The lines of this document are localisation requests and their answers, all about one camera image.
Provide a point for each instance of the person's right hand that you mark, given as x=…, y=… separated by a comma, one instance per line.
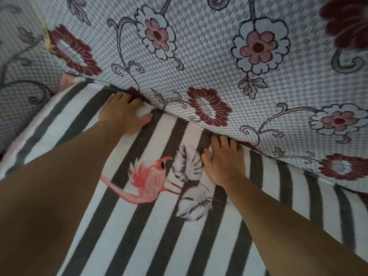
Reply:
x=225, y=163

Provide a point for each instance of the person's left thumb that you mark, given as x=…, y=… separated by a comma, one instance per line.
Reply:
x=144, y=120

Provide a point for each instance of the person's right forearm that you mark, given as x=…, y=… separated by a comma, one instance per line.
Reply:
x=287, y=232

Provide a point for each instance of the person's left hand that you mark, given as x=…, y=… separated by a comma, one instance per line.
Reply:
x=123, y=114

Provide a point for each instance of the striped flamingo print blanket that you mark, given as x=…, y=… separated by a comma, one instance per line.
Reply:
x=161, y=227

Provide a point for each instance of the person's left forearm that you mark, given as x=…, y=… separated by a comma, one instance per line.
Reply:
x=57, y=192

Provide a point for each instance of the person's right thumb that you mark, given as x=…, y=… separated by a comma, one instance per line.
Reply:
x=206, y=158

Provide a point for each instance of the floral checked mattress cover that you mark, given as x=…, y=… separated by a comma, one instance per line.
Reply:
x=218, y=54

